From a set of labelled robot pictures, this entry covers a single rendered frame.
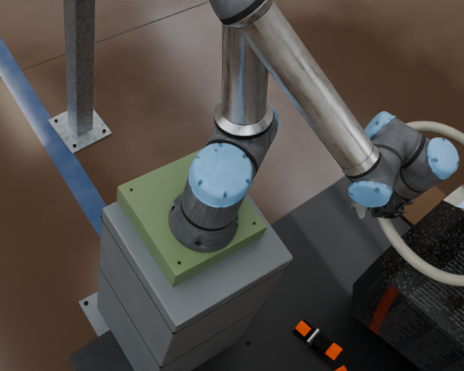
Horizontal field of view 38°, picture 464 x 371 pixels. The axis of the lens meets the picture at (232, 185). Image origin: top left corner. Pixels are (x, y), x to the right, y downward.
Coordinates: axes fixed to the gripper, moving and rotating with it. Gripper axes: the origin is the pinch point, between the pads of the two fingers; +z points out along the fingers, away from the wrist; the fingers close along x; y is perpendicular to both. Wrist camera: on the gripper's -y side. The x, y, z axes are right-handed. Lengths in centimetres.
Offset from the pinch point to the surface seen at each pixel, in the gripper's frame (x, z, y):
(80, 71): -64, 75, -81
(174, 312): -48, 22, 24
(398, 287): 31.9, 34.8, 13.6
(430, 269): 11.8, -8.1, 20.6
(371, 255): 63, 93, -16
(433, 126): 23.1, -8.3, -22.5
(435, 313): 41, 30, 23
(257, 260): -24.2, 19.7, 10.2
